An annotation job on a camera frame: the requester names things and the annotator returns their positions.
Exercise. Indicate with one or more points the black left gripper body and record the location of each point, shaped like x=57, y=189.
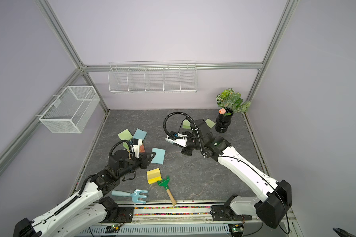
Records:
x=134, y=164

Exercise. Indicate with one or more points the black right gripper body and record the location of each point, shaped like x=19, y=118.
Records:
x=192, y=144

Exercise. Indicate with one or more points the torn green memo page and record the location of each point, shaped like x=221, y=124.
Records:
x=210, y=123

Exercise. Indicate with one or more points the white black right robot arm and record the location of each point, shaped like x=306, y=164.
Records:
x=274, y=198

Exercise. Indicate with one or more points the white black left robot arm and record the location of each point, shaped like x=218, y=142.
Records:
x=88, y=206

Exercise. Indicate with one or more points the pink memo pad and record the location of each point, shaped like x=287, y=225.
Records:
x=141, y=146

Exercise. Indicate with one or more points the yellow memo pad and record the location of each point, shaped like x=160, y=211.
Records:
x=153, y=176

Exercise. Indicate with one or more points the light blue memo pad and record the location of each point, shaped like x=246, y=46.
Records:
x=140, y=134

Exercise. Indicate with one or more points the light green memo pad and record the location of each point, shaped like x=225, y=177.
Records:
x=125, y=135

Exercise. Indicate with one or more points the black glossy vase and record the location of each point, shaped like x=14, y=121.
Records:
x=223, y=120

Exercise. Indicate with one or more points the light blue garden fork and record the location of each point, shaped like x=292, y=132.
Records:
x=137, y=196

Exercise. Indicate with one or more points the green artificial plant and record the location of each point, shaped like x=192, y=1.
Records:
x=230, y=102

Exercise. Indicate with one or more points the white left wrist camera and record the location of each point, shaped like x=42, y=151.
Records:
x=135, y=148

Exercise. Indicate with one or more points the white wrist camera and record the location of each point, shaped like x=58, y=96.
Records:
x=135, y=148
x=178, y=139

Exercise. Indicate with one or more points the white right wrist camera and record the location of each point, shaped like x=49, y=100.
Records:
x=178, y=139

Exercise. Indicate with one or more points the green garden rake wooden handle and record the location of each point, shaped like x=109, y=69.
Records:
x=165, y=184

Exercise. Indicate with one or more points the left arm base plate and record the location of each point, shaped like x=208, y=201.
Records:
x=122, y=214

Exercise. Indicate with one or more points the white wire side basket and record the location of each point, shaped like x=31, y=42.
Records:
x=71, y=110

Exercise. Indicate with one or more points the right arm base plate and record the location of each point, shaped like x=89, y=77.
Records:
x=222, y=213

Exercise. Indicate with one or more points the white wire shelf basket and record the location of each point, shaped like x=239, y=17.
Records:
x=152, y=76

